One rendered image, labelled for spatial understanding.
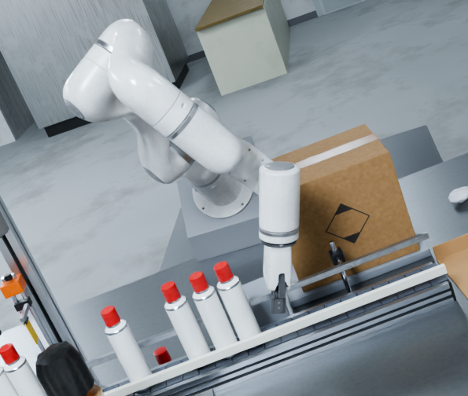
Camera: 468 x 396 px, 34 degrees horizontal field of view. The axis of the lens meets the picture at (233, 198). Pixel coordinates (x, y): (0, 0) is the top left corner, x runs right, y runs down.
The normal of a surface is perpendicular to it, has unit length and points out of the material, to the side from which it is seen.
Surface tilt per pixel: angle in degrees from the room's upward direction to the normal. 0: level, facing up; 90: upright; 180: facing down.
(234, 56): 90
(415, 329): 0
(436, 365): 0
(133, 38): 62
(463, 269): 0
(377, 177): 90
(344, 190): 90
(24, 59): 90
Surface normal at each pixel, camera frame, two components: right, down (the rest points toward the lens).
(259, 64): -0.08, 0.41
